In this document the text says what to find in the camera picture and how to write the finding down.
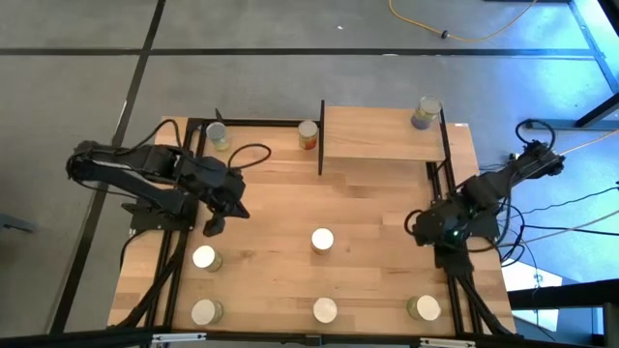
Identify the green label tin can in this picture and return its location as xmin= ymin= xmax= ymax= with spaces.
xmin=405 ymin=294 xmax=443 ymax=323
xmin=410 ymin=94 xmax=443 ymax=131

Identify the black frame beam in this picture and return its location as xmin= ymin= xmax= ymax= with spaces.
xmin=575 ymin=91 xmax=619 ymax=128
xmin=507 ymin=277 xmax=619 ymax=310

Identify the silver corner bracket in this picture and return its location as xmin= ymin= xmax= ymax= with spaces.
xmin=419 ymin=337 xmax=476 ymax=348
xmin=151 ymin=332 xmax=208 ymax=343

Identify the pineapple label orange can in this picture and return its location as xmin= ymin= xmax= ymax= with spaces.
xmin=309 ymin=226 xmax=336 ymax=256
xmin=297 ymin=119 xmax=320 ymax=151

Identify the black aluminium rig frame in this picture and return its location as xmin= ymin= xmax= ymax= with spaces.
xmin=108 ymin=115 xmax=518 ymax=348

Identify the black floor cable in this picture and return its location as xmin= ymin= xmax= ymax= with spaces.
xmin=521 ymin=223 xmax=619 ymax=238
xmin=497 ymin=186 xmax=619 ymax=218

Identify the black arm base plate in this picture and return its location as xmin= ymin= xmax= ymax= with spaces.
xmin=129 ymin=192 xmax=200 ymax=233
xmin=471 ymin=212 xmax=502 ymax=241

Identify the beige cable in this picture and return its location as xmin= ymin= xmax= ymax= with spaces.
xmin=555 ymin=129 xmax=619 ymax=157
xmin=502 ymin=208 xmax=619 ymax=247

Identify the yellow cable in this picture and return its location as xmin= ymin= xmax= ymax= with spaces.
xmin=388 ymin=0 xmax=539 ymax=44

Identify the pears label green can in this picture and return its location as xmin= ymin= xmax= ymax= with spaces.
xmin=190 ymin=298 xmax=225 ymax=327
xmin=311 ymin=296 xmax=339 ymax=325

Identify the wooden shelf black frame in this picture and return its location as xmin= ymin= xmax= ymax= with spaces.
xmin=317 ymin=99 xmax=454 ymax=178

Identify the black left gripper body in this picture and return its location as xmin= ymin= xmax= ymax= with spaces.
xmin=181 ymin=157 xmax=246 ymax=215

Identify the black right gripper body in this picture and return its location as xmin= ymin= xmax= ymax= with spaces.
xmin=410 ymin=197 xmax=474 ymax=250

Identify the oranges label green can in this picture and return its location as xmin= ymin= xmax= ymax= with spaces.
xmin=192 ymin=244 xmax=224 ymax=274

